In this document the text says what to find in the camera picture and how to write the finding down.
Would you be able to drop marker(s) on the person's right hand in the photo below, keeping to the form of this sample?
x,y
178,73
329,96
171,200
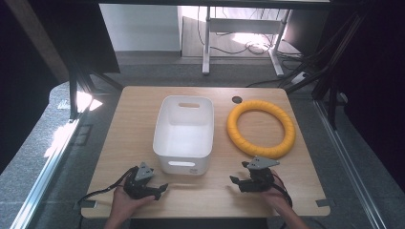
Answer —
x,y
275,197

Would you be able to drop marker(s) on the dark round table grommet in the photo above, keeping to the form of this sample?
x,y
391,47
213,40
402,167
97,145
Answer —
x,y
237,99

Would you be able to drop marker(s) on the black metal stand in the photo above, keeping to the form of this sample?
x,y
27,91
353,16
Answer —
x,y
331,63
74,92

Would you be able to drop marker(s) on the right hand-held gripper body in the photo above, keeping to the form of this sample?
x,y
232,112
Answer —
x,y
259,181

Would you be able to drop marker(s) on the white desk frame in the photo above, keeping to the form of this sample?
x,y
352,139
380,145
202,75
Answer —
x,y
245,25

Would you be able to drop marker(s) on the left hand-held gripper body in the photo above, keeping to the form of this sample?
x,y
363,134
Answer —
x,y
138,186

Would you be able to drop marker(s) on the white power strip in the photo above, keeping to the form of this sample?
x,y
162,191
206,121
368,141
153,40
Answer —
x,y
299,77

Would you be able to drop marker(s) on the wooden beam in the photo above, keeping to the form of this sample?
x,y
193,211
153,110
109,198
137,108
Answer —
x,y
38,41

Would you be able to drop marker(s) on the white plastic basket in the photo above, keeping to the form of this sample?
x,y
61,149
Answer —
x,y
183,140

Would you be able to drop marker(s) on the aluminium rail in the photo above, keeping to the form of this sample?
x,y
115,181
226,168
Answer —
x,y
348,165
44,178

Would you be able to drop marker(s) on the black panel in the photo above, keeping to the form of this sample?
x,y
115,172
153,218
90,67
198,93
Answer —
x,y
82,35

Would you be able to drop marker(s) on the person's left hand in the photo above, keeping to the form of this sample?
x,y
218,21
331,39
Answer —
x,y
125,205

